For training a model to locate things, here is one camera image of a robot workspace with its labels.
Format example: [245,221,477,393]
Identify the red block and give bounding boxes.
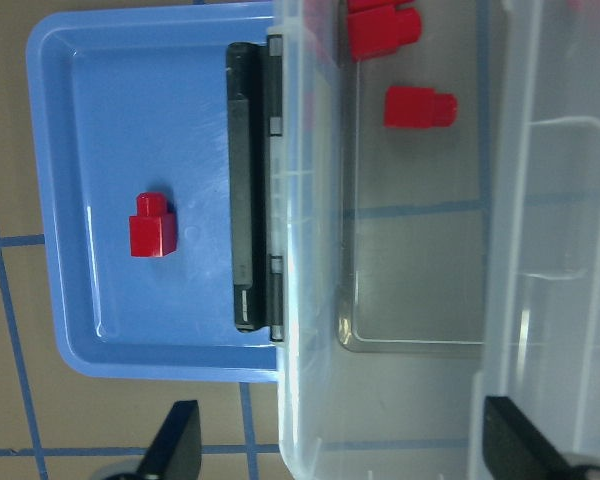
[347,0,413,13]
[346,4,423,62]
[129,192,177,258]
[383,86,458,129]

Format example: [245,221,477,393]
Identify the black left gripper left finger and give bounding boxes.
[136,400,201,480]

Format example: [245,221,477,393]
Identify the blue plastic tray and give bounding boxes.
[26,2,277,382]

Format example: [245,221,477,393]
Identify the clear plastic box lid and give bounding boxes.
[470,1,600,478]

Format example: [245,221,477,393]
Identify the black box latch handle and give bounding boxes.
[225,36,284,343]

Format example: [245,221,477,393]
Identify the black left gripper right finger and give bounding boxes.
[482,396,598,479]

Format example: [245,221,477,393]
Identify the clear plastic storage box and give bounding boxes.
[267,0,600,480]

